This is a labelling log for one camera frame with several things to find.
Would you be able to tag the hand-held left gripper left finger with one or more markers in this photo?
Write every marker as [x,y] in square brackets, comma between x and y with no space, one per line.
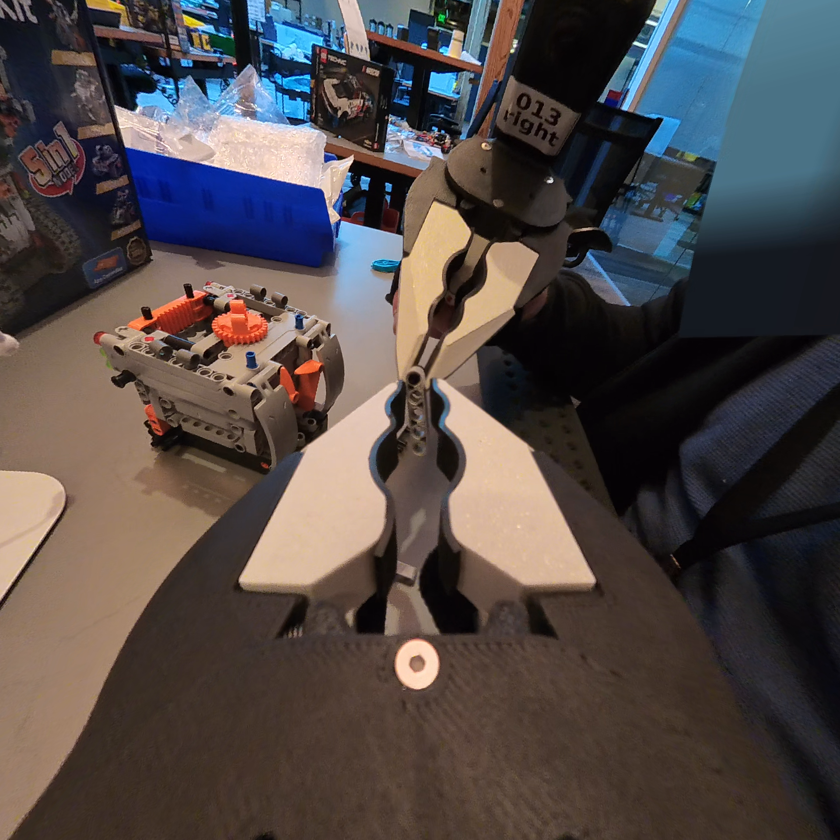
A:
[315,525]

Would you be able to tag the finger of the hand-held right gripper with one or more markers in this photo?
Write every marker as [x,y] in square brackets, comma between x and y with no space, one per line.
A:
[502,282]
[423,262]

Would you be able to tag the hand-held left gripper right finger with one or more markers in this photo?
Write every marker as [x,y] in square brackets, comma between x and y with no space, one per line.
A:
[518,525]

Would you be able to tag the long grey beam with pins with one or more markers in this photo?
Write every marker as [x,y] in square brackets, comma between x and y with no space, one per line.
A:
[420,401]

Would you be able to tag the grey orange toy model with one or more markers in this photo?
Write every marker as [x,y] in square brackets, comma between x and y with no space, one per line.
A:
[197,387]

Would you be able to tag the black perforated mat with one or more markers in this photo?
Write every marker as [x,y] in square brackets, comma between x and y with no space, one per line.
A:
[544,420]

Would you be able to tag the black car toy box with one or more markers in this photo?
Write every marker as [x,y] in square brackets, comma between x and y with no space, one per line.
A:
[354,98]

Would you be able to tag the dark toy kit box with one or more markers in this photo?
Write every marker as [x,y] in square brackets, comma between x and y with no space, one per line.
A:
[65,164]

